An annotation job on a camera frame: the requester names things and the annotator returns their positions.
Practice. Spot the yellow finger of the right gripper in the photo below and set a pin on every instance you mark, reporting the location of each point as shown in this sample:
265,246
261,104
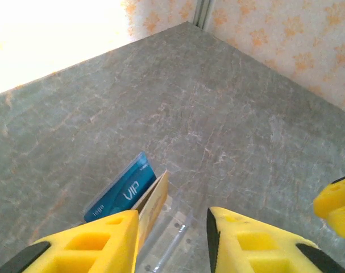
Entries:
337,199
344,223

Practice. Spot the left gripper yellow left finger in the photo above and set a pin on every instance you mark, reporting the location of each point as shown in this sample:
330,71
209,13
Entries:
84,250

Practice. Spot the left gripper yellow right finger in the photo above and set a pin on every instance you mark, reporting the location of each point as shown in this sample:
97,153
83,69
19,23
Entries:
260,250

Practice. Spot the gold card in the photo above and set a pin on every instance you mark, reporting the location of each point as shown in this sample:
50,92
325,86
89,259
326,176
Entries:
155,204

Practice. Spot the blue VIP card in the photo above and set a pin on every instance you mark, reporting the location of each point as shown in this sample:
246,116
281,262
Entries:
124,187

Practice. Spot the clear acrylic card stand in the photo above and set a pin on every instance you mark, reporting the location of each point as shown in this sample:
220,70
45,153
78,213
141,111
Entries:
175,241

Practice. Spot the aluminium frame post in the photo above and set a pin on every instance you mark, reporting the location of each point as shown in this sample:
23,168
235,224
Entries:
203,11

